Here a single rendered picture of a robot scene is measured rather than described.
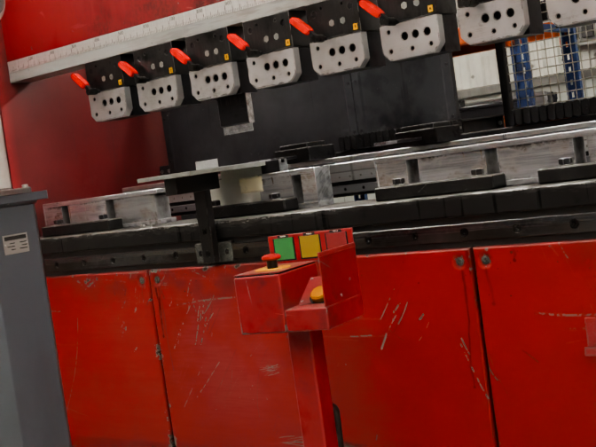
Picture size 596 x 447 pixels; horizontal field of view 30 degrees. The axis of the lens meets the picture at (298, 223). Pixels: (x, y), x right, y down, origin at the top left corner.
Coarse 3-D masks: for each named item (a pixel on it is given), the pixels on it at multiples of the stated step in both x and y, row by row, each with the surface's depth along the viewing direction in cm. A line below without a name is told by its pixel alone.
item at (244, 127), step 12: (228, 96) 279; (240, 96) 277; (228, 108) 280; (240, 108) 277; (252, 108) 277; (228, 120) 280; (240, 120) 278; (252, 120) 277; (228, 132) 282; (240, 132) 280
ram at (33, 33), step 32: (32, 0) 319; (64, 0) 310; (96, 0) 302; (128, 0) 294; (160, 0) 286; (192, 0) 279; (224, 0) 272; (288, 0) 259; (320, 0) 253; (32, 32) 321; (64, 32) 312; (96, 32) 303; (160, 32) 288; (192, 32) 280; (64, 64) 314
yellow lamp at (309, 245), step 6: (300, 240) 230; (306, 240) 230; (312, 240) 229; (318, 240) 228; (306, 246) 230; (312, 246) 229; (318, 246) 228; (306, 252) 230; (312, 252) 229; (318, 252) 228
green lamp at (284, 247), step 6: (276, 240) 233; (282, 240) 232; (288, 240) 232; (276, 246) 233; (282, 246) 232; (288, 246) 232; (276, 252) 233; (282, 252) 233; (288, 252) 232; (282, 258) 233; (288, 258) 232; (294, 258) 231
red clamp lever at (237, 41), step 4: (228, 36) 267; (232, 36) 267; (236, 36) 267; (232, 40) 266; (236, 40) 266; (240, 40) 266; (236, 44) 266; (240, 44) 265; (244, 44) 265; (240, 48) 265; (244, 48) 265; (248, 48) 265; (248, 52) 263; (252, 52) 263; (256, 52) 264; (260, 52) 265; (248, 56) 263; (252, 56) 263; (256, 56) 264
